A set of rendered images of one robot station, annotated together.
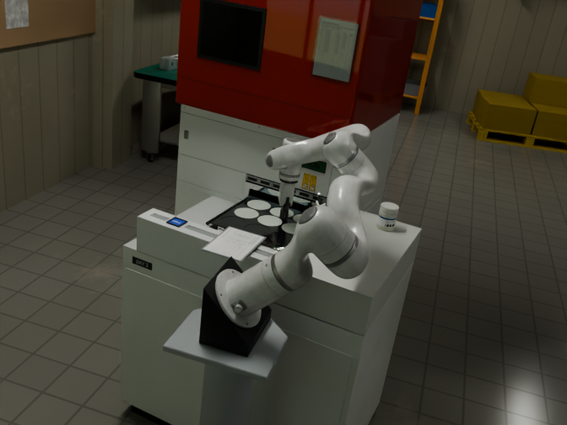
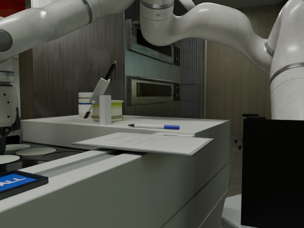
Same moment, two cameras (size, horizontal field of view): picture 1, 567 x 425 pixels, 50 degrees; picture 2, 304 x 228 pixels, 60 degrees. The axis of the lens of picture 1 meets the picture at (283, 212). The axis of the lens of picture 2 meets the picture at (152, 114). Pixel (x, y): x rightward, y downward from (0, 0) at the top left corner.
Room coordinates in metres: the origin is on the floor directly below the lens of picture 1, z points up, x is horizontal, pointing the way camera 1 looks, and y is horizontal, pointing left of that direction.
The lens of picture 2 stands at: (1.79, 0.61, 1.05)
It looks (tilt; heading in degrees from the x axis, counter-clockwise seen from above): 4 degrees down; 276
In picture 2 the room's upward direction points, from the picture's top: straight up
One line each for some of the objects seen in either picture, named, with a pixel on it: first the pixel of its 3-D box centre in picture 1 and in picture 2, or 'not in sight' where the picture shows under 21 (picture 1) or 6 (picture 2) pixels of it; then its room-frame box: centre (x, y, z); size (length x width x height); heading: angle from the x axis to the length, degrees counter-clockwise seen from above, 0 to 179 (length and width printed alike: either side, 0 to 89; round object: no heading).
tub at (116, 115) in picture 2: not in sight; (107, 110); (2.03, -0.23, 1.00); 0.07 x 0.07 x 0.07; 59
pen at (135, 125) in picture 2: not in sight; (153, 126); (1.86, -0.06, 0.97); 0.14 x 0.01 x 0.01; 165
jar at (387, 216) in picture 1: (387, 216); (87, 104); (2.16, -0.40, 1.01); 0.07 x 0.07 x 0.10
